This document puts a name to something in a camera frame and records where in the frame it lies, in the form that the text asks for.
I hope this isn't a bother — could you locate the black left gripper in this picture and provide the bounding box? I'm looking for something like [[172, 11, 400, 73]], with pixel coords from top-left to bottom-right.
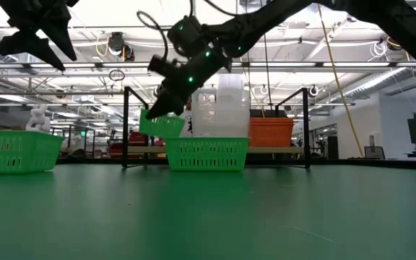
[[0, 0, 79, 72]]

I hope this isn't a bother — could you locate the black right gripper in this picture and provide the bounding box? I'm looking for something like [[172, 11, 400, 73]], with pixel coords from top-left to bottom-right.
[[144, 48, 230, 121]]

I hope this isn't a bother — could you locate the green slotted plastic basket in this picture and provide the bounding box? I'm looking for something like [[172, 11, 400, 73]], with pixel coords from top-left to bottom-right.
[[163, 136, 251, 173], [0, 130, 65, 176], [138, 109, 186, 139]]

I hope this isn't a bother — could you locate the red cart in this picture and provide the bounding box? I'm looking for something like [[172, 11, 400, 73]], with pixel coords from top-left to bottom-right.
[[107, 131, 165, 160]]

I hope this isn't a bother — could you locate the white column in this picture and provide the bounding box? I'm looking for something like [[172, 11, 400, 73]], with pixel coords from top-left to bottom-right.
[[217, 74, 246, 138]]

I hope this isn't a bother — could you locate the long ceiling light bar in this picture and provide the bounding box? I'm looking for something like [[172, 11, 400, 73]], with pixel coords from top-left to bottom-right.
[[0, 61, 416, 70]]

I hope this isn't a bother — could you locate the grey office chair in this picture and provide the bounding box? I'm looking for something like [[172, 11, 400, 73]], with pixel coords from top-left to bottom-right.
[[363, 134, 386, 160]]

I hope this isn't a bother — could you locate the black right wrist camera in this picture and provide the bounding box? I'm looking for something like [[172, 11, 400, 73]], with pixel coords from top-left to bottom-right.
[[147, 53, 176, 79]]

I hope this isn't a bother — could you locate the black ceiling cable reel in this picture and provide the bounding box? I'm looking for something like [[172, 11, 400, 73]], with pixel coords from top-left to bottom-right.
[[106, 31, 136, 62], [386, 35, 406, 52]]

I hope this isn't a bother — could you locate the thin black hanging cable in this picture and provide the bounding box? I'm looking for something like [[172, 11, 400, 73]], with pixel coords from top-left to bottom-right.
[[246, 56, 251, 109]]

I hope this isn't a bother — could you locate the long black cable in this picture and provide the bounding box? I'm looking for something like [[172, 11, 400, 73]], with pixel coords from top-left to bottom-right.
[[261, 43, 273, 111]]

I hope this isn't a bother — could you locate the wooden shelf with black frame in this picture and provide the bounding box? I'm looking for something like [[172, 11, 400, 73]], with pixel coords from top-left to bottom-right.
[[122, 86, 311, 170]]

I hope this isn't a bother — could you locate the long yellow cable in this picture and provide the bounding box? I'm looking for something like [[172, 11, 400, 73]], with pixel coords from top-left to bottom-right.
[[316, 3, 364, 158]]

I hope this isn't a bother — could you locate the black metal table frame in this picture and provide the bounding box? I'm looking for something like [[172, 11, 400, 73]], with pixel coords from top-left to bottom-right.
[[54, 157, 416, 171]]

